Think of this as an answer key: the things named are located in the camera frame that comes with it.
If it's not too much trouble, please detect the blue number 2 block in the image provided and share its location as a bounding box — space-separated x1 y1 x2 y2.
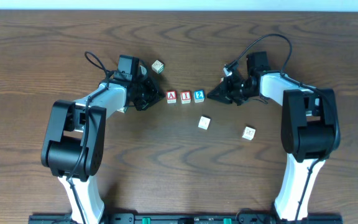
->
193 90 205 103

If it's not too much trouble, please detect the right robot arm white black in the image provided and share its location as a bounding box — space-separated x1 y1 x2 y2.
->
207 52 342 223

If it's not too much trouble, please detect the right black cable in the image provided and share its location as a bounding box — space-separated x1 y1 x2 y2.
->
224 33 341 222

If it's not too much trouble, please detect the red letter A block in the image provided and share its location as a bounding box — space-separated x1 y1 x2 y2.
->
166 90 177 104

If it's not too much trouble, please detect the plain white wooden block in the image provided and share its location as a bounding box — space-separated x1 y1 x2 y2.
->
242 126 256 141

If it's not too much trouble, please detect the white block blue edge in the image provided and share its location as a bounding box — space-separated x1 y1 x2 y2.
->
198 116 211 130

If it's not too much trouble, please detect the red letter I block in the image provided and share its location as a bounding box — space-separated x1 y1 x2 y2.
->
180 91 191 104

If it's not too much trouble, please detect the black mounting rail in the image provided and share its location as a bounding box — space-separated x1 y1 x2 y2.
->
28 213 343 224

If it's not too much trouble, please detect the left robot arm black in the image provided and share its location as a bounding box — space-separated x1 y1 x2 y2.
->
29 51 164 223

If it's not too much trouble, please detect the white block green side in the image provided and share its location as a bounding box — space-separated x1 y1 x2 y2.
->
152 60 165 74

